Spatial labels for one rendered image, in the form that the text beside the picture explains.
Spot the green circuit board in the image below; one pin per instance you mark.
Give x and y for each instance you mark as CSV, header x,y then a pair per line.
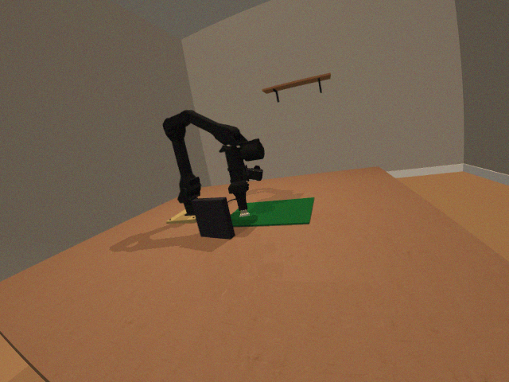
x,y
274,213

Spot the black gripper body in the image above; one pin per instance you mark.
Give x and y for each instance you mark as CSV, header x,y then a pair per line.
x,y
236,174

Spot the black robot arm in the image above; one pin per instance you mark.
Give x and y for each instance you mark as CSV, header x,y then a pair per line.
x,y
175,128

